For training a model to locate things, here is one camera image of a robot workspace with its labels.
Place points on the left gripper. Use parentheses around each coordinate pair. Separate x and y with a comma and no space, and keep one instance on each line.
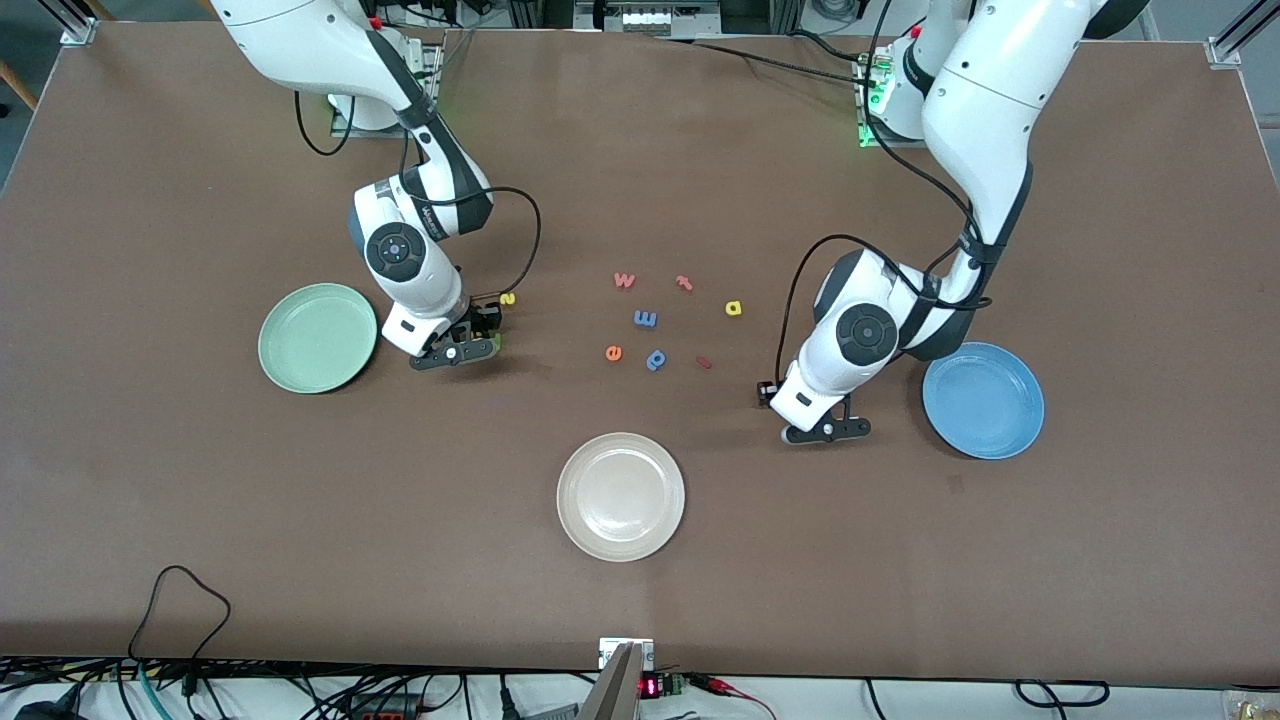
(768,392)

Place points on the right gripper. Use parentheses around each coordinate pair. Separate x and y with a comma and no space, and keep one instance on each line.
(484,321)

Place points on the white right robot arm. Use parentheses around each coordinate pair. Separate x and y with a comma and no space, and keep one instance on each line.
(300,40)

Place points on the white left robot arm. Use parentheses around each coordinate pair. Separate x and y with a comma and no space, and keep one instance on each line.
(1000,100)

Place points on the blue foam letter p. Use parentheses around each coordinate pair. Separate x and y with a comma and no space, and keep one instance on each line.
(656,359)

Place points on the blue foam letter m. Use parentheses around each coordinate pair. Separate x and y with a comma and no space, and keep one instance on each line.
(645,319)

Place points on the green plate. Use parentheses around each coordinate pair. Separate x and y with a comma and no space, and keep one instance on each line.
(318,338)

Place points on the beige plate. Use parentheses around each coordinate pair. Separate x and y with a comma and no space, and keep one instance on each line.
(621,497)

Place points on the blue plate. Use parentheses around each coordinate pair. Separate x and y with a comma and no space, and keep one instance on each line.
(990,410)

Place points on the red clip lead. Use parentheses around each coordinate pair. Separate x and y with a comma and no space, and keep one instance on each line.
(715,686)

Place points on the green terminal board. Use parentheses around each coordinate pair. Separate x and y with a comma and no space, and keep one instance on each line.
(674,685)

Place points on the red LED display module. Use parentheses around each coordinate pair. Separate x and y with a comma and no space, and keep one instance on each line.
(650,688)

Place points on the black device with white lights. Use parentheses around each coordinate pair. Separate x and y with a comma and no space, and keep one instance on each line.
(645,18)

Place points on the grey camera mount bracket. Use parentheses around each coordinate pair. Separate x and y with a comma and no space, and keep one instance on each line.
(622,690)

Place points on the aluminium corner bracket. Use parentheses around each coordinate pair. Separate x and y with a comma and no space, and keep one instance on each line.
(78,34)
(1222,52)

